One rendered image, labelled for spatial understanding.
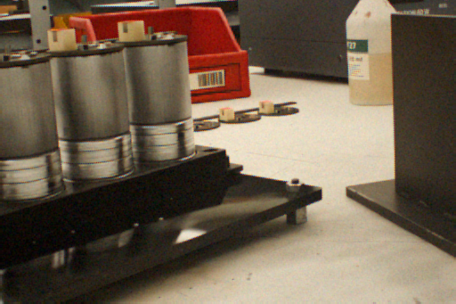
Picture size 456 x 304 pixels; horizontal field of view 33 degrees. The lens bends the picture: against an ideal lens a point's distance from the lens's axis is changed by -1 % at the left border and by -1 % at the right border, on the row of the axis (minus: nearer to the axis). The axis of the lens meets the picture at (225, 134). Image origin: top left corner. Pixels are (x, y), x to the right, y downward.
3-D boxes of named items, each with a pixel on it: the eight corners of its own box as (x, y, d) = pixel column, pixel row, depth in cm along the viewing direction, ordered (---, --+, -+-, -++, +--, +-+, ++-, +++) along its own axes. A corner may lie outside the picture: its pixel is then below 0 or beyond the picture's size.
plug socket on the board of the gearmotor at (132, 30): (150, 39, 27) (150, 20, 26) (131, 42, 26) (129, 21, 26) (136, 39, 27) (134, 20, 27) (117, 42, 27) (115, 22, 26)
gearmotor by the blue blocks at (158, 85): (211, 176, 28) (200, 31, 27) (159, 192, 26) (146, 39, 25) (166, 168, 30) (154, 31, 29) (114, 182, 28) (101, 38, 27)
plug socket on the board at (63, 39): (84, 49, 25) (81, 28, 24) (61, 52, 24) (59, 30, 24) (69, 48, 25) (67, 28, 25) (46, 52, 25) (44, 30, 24)
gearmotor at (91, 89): (151, 194, 26) (138, 40, 25) (92, 213, 24) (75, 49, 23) (107, 184, 28) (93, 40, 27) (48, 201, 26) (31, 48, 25)
